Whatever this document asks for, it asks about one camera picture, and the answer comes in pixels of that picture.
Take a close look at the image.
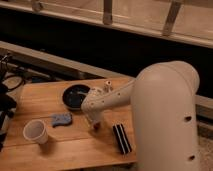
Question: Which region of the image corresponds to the red pepper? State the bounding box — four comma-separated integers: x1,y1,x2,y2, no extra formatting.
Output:
93,122,101,130

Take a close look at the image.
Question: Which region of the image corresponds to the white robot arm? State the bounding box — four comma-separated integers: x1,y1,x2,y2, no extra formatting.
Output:
81,61,200,171

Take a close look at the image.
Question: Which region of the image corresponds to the dark ceramic bowl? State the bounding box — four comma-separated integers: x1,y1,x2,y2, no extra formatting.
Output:
62,84,90,110

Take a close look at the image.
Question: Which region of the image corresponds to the blue sponge toy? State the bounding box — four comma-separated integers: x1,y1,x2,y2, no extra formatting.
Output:
51,113,72,127

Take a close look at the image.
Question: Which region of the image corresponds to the black striped block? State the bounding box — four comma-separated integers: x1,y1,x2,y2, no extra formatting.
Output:
113,124,132,155

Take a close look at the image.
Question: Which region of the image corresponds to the wooden table board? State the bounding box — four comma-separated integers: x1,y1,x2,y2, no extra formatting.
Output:
0,81,136,171

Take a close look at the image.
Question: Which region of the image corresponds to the white paper cup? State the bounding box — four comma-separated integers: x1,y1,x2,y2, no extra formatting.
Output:
23,119,48,144

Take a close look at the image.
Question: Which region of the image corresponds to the black cables and equipment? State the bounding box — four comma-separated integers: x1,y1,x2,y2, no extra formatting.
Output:
0,53,27,151

